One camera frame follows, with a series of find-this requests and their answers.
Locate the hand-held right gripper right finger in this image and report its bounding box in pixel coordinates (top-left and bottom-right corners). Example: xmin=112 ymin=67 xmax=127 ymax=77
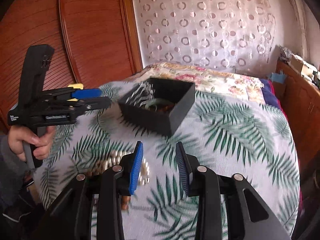
xmin=175 ymin=142 xmax=292 ymax=240

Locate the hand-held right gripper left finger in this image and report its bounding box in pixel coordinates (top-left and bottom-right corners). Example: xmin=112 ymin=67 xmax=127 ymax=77
xmin=37 ymin=141 xmax=144 ymax=240

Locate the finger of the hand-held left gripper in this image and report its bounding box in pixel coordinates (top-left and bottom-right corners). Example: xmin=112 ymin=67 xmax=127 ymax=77
xmin=54 ymin=87 xmax=102 ymax=101
xmin=44 ymin=96 xmax=112 ymax=113

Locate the white pearl necklace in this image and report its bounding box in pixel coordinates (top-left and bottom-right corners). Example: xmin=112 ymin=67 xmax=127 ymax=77
xmin=100 ymin=151 xmax=150 ymax=187

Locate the black square box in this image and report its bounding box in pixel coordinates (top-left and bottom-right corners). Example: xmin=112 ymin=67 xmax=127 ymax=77
xmin=117 ymin=77 xmax=196 ymax=136

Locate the pale green jade bangle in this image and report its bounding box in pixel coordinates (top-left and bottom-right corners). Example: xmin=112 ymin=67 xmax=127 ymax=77
xmin=145 ymin=99 xmax=175 ymax=110

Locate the person's left forearm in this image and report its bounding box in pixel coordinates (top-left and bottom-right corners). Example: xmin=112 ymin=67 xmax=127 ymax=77
xmin=0 ymin=135 xmax=33 ymax=205

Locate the person's left hand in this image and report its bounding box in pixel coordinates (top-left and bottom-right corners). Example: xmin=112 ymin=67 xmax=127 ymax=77
xmin=7 ymin=125 xmax=55 ymax=162

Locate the leaf print cloth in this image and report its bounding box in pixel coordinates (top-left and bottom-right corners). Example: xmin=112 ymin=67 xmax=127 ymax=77
xmin=37 ymin=81 xmax=300 ymax=240

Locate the wooden wardrobe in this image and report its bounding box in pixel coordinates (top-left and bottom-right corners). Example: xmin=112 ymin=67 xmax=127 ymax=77
xmin=0 ymin=0 xmax=144 ymax=133

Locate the floral bedspread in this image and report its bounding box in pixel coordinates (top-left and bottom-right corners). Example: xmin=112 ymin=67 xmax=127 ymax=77
xmin=136 ymin=62 xmax=265 ymax=98

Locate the dark blue blanket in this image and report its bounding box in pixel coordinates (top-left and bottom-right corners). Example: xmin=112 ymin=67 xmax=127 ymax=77
xmin=260 ymin=79 xmax=283 ymax=110

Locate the sheer circle pattern curtain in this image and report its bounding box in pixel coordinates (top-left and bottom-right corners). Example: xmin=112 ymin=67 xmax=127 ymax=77
xmin=132 ymin=0 xmax=283 ymax=77

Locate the wooden cabinet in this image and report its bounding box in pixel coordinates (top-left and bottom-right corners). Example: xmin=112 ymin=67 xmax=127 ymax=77
xmin=275 ymin=60 xmax=320 ymax=160

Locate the blue tissue box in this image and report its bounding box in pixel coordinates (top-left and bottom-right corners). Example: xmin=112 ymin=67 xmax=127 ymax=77
xmin=271 ymin=71 xmax=287 ymax=85

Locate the pile of printed paper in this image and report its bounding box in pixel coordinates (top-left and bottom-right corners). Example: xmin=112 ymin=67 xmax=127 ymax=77
xmin=279 ymin=45 xmax=294 ymax=62

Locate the cardboard box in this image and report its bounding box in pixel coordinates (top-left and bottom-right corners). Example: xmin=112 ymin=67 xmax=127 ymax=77
xmin=290 ymin=55 xmax=310 ymax=75

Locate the white window curtain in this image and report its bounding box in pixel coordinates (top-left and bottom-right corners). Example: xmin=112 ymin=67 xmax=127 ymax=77
xmin=285 ymin=0 xmax=310 ymax=60

